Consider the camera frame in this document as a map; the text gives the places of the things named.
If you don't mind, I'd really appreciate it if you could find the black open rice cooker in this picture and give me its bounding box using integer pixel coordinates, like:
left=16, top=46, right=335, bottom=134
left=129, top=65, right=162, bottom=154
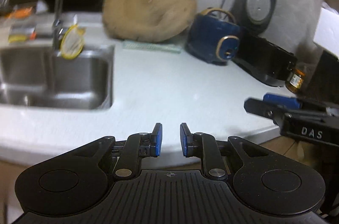
left=230, top=0, right=297, bottom=87

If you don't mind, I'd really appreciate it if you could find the yellow sponge scrubber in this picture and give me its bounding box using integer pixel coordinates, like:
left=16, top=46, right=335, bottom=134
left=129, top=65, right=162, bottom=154
left=8, top=26, right=36, bottom=43

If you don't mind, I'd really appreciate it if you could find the green striped dish cloth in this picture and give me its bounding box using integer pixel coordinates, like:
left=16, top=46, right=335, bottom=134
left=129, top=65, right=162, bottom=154
left=122, top=40, right=182, bottom=54

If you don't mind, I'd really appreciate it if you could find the white box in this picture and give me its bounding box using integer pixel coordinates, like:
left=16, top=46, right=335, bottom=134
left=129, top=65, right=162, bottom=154
left=313, top=7, right=339, bottom=58

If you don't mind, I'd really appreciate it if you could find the blue mini rice cooker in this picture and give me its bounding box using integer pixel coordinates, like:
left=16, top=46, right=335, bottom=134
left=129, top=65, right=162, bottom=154
left=186, top=8, right=243, bottom=65

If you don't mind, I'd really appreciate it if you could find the orange lidded sauce jar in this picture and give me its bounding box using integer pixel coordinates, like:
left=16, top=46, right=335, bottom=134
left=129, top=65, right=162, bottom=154
left=285, top=68, right=306, bottom=94

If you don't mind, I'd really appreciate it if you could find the round wooden cutting board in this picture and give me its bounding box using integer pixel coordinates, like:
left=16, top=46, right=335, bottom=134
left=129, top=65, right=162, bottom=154
left=102, top=0, right=197, bottom=43

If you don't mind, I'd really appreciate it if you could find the stainless steel sink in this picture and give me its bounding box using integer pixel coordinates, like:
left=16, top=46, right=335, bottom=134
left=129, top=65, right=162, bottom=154
left=1, top=45, right=114, bottom=110

